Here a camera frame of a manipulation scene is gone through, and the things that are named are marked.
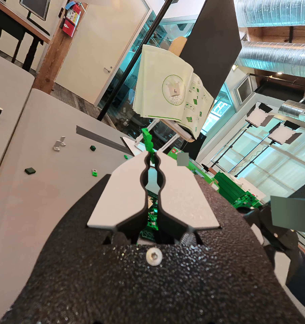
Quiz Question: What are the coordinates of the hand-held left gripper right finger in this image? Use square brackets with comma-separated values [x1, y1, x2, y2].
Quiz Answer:
[156, 151, 221, 239]

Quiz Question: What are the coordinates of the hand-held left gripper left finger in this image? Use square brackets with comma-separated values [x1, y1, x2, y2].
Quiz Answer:
[87, 151, 152, 239]

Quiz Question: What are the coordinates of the green lego plate assembly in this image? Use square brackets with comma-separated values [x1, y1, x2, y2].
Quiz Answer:
[141, 128, 160, 169]

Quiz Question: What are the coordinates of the green printed lego box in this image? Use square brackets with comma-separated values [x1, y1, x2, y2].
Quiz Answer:
[213, 171, 265, 209]

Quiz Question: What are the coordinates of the lego instruction booklet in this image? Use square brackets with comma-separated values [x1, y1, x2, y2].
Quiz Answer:
[132, 44, 215, 139]

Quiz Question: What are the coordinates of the white book stand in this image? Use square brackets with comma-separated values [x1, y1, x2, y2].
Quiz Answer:
[120, 36, 196, 156]

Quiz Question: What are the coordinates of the dark tape strip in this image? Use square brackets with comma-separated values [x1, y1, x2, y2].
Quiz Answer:
[76, 125, 134, 155]

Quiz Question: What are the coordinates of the studio light panel on stand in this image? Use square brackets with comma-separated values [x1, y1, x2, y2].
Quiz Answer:
[211, 102, 274, 170]
[234, 121, 303, 178]

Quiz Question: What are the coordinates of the black pole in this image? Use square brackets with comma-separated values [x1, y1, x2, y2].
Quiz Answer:
[97, 0, 178, 121]

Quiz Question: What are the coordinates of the white door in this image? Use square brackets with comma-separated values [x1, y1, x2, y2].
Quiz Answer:
[54, 0, 153, 107]

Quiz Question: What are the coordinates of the wood-edged grey table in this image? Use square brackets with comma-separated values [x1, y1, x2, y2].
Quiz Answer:
[0, 52, 36, 185]

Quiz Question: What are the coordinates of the black panel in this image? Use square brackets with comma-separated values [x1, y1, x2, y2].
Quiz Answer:
[180, 0, 242, 95]

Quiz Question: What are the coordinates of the red fire extinguisher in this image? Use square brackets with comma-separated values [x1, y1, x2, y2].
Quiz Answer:
[60, 1, 82, 38]

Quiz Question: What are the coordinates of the wooden desk with black legs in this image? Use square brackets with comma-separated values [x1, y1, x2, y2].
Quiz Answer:
[0, 0, 52, 72]

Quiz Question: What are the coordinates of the computer monitor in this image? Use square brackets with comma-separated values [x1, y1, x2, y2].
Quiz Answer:
[19, 0, 51, 36]

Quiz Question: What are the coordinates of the wall vent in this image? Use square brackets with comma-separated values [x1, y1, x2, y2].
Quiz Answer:
[234, 74, 256, 105]

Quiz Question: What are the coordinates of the silver ventilation duct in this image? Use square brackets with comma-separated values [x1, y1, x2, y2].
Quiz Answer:
[235, 40, 305, 76]
[233, 0, 305, 28]
[278, 99, 305, 115]

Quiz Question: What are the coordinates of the wooden post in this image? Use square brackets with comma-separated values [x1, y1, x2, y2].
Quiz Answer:
[32, 0, 88, 95]

